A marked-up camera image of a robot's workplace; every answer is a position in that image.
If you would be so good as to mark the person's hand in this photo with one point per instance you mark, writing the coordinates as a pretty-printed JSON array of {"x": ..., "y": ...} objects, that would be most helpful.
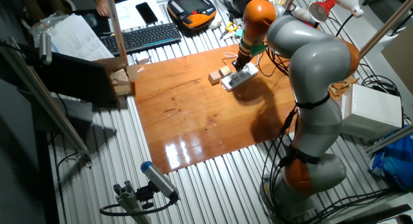
[{"x": 103, "y": 8}]

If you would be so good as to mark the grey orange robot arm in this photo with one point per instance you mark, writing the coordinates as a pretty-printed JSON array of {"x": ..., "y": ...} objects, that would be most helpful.
[{"x": 316, "y": 66}]

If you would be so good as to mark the aluminium frame beam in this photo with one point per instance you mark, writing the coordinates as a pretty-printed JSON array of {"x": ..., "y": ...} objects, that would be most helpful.
[
  {"x": 390, "y": 139},
  {"x": 42, "y": 98},
  {"x": 388, "y": 23}
]

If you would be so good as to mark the black smartphone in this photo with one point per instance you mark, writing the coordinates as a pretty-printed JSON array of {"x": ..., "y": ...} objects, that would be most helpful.
[{"x": 146, "y": 13}]

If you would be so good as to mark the blue plastic bag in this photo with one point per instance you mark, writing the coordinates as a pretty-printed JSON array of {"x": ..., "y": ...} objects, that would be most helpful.
[{"x": 395, "y": 159}]

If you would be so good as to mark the wooden cube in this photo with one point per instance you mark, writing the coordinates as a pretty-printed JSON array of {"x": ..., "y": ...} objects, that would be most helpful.
[
  {"x": 225, "y": 71},
  {"x": 214, "y": 78}
]

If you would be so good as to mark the white box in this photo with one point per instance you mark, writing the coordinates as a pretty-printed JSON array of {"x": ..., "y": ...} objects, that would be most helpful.
[{"x": 371, "y": 111}]

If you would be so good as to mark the dark computer mouse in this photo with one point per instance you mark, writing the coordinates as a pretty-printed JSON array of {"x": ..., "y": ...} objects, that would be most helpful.
[{"x": 91, "y": 20}]

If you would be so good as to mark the white power strip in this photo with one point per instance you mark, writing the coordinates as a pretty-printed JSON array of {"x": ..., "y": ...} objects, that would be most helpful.
[{"x": 237, "y": 80}]

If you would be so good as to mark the white plug adapter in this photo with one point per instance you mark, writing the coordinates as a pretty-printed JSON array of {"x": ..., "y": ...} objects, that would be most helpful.
[{"x": 142, "y": 60}]

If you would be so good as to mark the silver camera with blue cap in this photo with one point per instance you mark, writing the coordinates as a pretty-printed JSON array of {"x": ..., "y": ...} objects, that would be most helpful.
[{"x": 159, "y": 180}]

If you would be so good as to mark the printed paper sheet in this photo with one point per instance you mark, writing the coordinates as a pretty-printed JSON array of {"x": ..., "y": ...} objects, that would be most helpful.
[{"x": 77, "y": 40}]

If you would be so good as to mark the wooden post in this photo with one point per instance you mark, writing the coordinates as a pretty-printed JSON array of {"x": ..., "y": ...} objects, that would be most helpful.
[{"x": 115, "y": 27}]

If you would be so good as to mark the orange black teach pendant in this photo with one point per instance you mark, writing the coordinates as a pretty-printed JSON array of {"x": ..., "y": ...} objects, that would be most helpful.
[{"x": 193, "y": 9}]

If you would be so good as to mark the orange wooden board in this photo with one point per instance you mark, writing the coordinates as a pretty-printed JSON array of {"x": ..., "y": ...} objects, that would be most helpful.
[{"x": 193, "y": 114}]

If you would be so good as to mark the white paper pad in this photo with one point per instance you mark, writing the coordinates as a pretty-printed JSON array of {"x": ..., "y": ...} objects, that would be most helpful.
[{"x": 129, "y": 12}]

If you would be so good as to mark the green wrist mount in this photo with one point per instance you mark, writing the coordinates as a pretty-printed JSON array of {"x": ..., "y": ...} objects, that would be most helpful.
[{"x": 258, "y": 49}]

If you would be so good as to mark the black monitor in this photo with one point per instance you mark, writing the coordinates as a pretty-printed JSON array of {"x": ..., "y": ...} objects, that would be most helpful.
[{"x": 74, "y": 78}]

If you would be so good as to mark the cardboard box with wood blocks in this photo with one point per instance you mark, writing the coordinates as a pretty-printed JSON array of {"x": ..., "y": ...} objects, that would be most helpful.
[{"x": 121, "y": 77}]

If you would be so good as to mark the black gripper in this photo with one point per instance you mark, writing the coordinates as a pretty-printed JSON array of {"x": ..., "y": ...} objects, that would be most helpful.
[{"x": 244, "y": 58}]

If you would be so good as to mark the black keyboard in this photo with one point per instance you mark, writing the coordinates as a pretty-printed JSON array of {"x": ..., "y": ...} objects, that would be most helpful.
[{"x": 145, "y": 38}]

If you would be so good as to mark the cardboard sheet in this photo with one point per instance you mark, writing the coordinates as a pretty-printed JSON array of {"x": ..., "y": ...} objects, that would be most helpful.
[{"x": 400, "y": 56}]

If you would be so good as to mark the aluminium profile camera stand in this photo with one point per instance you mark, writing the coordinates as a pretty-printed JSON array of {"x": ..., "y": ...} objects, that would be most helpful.
[{"x": 129, "y": 201}]

